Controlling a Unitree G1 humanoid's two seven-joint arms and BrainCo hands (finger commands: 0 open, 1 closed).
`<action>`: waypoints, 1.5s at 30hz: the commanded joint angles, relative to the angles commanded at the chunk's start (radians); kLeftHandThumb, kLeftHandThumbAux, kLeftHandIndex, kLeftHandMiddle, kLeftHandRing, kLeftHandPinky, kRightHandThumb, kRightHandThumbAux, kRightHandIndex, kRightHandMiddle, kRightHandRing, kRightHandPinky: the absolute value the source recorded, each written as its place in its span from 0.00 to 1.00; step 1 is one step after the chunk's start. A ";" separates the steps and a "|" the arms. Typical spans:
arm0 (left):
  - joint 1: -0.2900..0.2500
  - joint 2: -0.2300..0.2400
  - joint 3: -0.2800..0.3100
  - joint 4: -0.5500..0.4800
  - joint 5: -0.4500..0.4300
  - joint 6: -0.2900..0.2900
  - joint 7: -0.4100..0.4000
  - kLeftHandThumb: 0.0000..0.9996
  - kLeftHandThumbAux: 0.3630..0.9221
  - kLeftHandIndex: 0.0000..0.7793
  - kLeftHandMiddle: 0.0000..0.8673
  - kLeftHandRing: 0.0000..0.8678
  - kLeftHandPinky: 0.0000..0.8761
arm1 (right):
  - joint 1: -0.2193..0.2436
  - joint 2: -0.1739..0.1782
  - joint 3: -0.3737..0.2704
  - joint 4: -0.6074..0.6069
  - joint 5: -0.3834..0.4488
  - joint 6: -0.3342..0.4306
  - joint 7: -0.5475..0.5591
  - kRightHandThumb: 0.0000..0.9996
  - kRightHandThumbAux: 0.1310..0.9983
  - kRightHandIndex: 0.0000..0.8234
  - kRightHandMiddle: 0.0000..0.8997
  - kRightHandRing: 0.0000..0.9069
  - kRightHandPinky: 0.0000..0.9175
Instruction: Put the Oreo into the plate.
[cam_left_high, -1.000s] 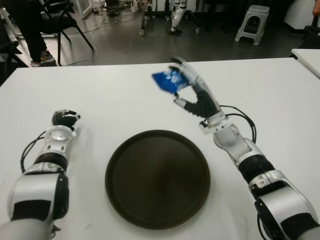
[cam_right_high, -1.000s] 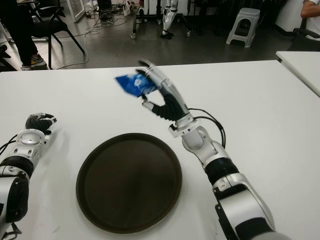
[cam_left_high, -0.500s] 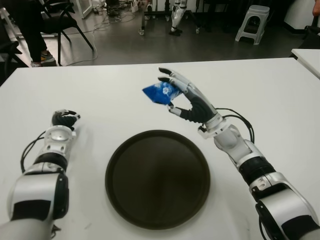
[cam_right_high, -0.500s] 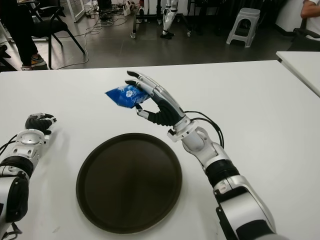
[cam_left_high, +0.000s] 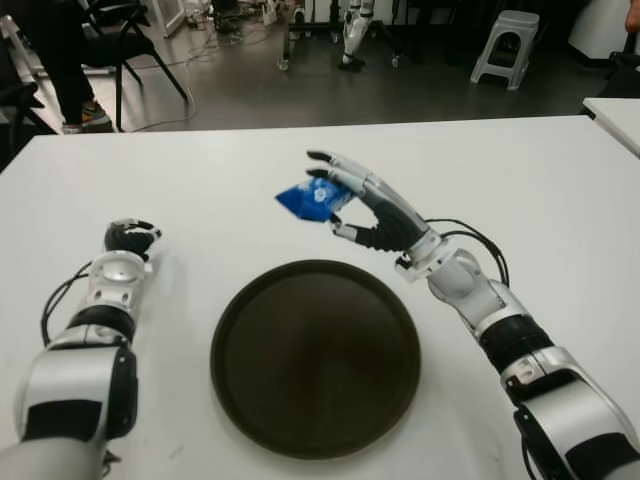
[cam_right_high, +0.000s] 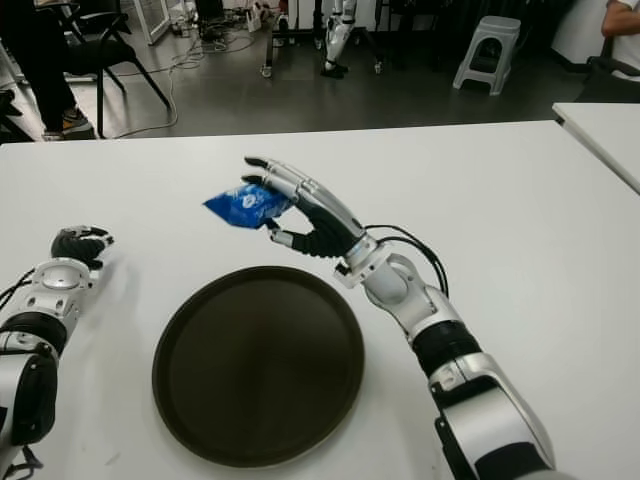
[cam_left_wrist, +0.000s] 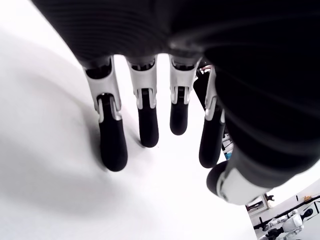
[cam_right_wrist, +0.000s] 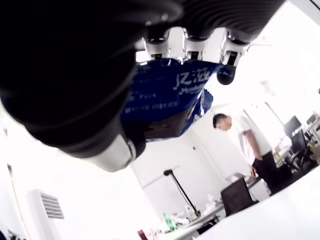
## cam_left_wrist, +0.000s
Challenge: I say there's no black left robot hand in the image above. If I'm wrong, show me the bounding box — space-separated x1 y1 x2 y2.
31 0 320 206

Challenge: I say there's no white humanoid robot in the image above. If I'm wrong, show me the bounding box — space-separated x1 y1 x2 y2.
259 209 306 240

